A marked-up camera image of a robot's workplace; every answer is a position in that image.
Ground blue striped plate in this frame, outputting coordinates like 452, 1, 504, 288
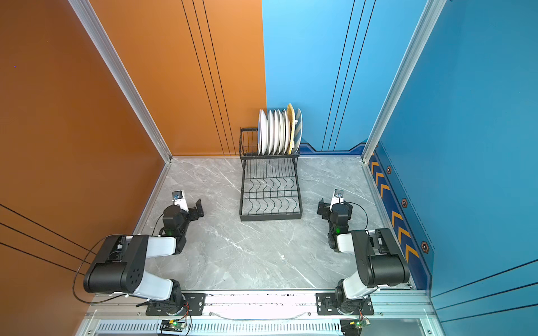
292, 109, 303, 154
258, 109, 268, 155

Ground white plate red characters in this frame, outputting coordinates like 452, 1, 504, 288
283, 111, 290, 155

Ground yellow woven tray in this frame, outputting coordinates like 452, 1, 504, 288
287, 104, 297, 155

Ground green rimmed white plate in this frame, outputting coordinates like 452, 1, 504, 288
266, 109, 273, 155

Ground orange sunburst plate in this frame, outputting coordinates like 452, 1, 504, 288
275, 110, 281, 155

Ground white flower outline plate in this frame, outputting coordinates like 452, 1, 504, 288
269, 110, 277, 155

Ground cream floral plate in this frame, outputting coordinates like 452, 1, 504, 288
278, 110, 286, 155

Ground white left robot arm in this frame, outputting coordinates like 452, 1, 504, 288
83, 190, 205, 308

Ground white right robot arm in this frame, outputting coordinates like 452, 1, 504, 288
317, 189, 411, 314

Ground green circuit board left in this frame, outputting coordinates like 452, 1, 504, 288
159, 319, 189, 335

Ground circuit board right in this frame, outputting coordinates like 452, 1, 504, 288
340, 319, 371, 336

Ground black wire dish rack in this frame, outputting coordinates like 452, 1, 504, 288
239, 127, 303, 221

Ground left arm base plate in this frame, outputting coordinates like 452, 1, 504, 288
146, 292, 206, 317

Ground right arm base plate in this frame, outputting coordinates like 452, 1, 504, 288
315, 292, 375, 316

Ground aluminium front rail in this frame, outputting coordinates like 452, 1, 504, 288
75, 289, 446, 336

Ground aluminium corner post right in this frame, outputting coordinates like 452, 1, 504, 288
361, 0, 446, 164

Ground aluminium corner post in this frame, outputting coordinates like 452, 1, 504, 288
361, 0, 446, 164
69, 0, 173, 165

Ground aluminium corner post left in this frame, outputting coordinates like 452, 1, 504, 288
69, 0, 173, 165

